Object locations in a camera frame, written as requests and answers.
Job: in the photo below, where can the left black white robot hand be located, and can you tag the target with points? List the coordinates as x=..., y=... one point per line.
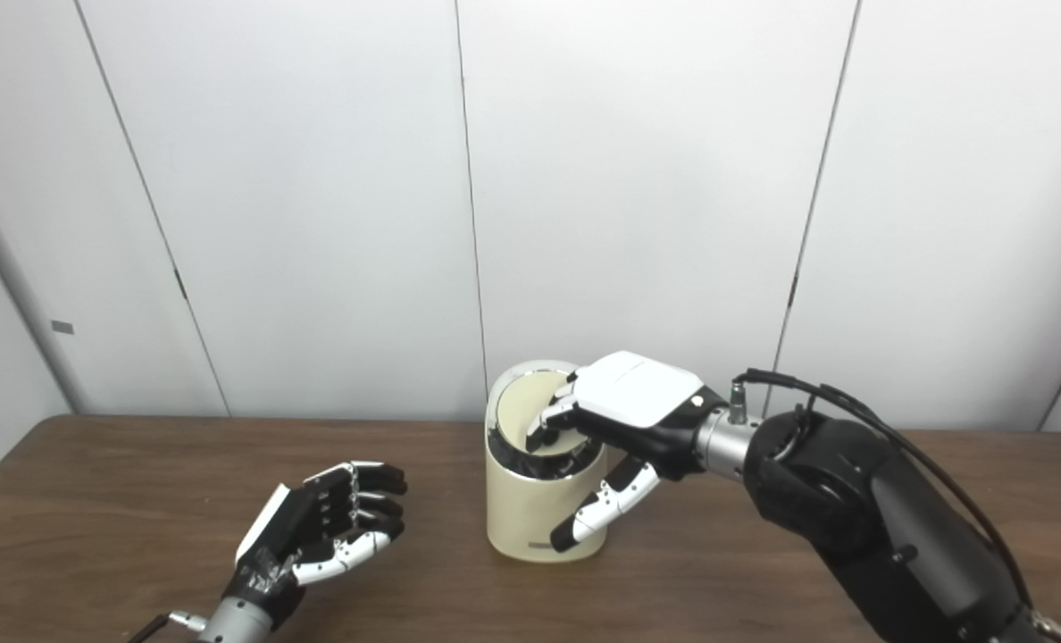
x=294, y=527

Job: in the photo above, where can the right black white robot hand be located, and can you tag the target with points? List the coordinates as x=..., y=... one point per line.
x=642, y=397

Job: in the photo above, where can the cream-colored lidded bin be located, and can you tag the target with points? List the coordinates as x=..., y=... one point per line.
x=522, y=509

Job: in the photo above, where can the small grey wall label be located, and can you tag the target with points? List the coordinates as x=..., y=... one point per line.
x=62, y=327

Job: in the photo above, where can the black plastic bin liner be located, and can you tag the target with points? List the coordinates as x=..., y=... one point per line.
x=530, y=464

